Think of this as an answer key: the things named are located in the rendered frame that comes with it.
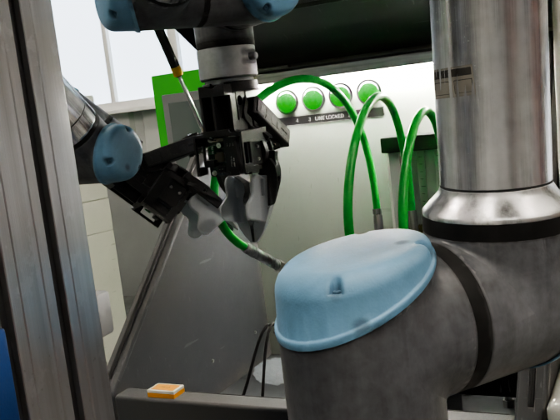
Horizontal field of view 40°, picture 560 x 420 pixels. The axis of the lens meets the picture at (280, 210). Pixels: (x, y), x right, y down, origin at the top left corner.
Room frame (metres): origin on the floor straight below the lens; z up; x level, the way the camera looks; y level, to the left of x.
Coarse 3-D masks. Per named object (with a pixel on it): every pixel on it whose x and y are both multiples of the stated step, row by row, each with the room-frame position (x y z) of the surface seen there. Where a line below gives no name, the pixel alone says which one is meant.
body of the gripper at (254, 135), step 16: (240, 80) 0.97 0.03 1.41; (256, 80) 0.99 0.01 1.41; (208, 96) 0.96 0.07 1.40; (224, 96) 1.00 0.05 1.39; (240, 96) 1.00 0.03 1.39; (208, 112) 0.98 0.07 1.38; (224, 112) 0.98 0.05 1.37; (240, 112) 0.99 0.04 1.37; (208, 128) 0.97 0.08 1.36; (224, 128) 0.98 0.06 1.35; (240, 128) 0.99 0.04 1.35; (256, 128) 0.98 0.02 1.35; (208, 144) 0.98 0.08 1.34; (224, 144) 0.96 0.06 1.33; (240, 144) 0.94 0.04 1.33; (256, 144) 0.99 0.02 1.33; (208, 160) 0.98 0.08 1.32; (224, 160) 0.97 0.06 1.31; (240, 160) 0.95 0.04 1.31; (256, 160) 0.98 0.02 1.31
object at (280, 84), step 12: (276, 84) 1.30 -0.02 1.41; (288, 84) 1.32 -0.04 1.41; (324, 84) 1.38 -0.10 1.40; (264, 96) 1.28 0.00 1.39; (336, 96) 1.40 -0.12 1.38; (348, 108) 1.42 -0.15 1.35; (372, 168) 1.44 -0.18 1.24; (216, 180) 1.21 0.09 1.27; (372, 180) 1.44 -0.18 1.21; (216, 192) 1.20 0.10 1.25; (372, 192) 1.45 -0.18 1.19; (372, 204) 1.45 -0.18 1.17; (228, 228) 1.21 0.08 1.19; (240, 240) 1.23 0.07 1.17
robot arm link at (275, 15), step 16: (224, 0) 0.86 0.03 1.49; (240, 0) 0.87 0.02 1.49; (256, 0) 0.85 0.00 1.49; (272, 0) 0.86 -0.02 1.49; (288, 0) 0.87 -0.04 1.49; (208, 16) 0.86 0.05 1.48; (224, 16) 0.87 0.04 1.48; (240, 16) 0.88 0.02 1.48; (256, 16) 0.87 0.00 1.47; (272, 16) 0.87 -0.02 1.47
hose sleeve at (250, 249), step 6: (252, 246) 1.24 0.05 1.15; (246, 252) 1.24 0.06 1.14; (252, 252) 1.24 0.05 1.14; (258, 252) 1.25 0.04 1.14; (264, 252) 1.26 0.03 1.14; (258, 258) 1.25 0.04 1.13; (264, 258) 1.25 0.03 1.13; (270, 258) 1.26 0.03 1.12; (276, 258) 1.27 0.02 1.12; (270, 264) 1.26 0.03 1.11; (276, 264) 1.27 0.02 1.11
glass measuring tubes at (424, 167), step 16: (384, 144) 1.48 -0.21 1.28; (416, 144) 1.45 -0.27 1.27; (432, 144) 1.44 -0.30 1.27; (400, 160) 1.50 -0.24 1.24; (416, 160) 1.47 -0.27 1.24; (432, 160) 1.45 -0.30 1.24; (416, 176) 1.47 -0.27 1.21; (432, 176) 1.45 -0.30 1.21; (416, 192) 1.47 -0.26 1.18; (432, 192) 1.45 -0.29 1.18; (416, 208) 1.47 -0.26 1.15
